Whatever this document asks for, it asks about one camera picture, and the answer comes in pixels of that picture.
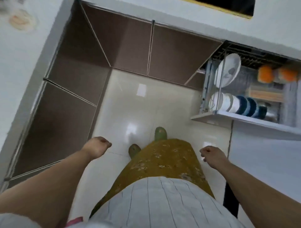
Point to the steel bowl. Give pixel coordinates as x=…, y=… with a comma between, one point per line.
x=273, y=114

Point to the white leaf print plate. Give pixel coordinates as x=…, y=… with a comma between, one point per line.
x=231, y=63

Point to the yellow floral skirt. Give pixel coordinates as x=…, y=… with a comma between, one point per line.
x=162, y=162

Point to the person's right forearm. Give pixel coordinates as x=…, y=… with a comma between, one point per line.
x=258, y=192

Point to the row of brown cabinet doors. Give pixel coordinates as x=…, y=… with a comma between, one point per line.
x=127, y=42

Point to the person's left hand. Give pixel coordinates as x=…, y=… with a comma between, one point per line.
x=96, y=148

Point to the person's right hand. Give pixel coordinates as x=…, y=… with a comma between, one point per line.
x=215, y=156

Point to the bundle of wooden chopsticks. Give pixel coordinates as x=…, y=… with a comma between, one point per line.
x=265, y=94

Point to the person's left forearm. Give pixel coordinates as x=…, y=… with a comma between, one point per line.
x=47, y=188

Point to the pink cloth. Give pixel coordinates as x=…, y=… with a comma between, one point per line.
x=75, y=221

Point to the green slipper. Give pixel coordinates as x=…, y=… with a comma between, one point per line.
x=161, y=134
x=134, y=150

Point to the brown pull-out drawer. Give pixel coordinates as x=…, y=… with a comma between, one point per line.
x=235, y=118

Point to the blue bowl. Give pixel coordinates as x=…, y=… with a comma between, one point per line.
x=260, y=112
x=251, y=108
x=241, y=105

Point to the black gas stove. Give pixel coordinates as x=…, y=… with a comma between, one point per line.
x=230, y=4

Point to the white striped shirt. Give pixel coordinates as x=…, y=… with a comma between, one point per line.
x=160, y=204

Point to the small round stained dish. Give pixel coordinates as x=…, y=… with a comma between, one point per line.
x=22, y=20

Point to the orange capped bottle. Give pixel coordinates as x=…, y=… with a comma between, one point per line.
x=287, y=75
x=265, y=74

